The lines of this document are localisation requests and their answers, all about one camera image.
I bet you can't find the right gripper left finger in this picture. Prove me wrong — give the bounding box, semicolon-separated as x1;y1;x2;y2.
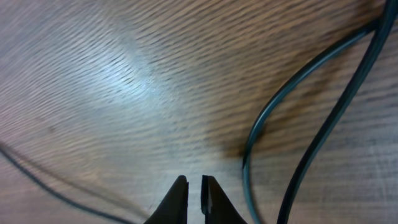
144;175;189;224

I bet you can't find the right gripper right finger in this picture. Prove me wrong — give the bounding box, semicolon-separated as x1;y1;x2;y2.
201;175;246;224

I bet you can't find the thick black usb cable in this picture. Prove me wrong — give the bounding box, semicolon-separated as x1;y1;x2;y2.
241;0;398;224

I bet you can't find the black usb-c cable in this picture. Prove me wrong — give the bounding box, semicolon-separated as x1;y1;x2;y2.
0;146;137;224

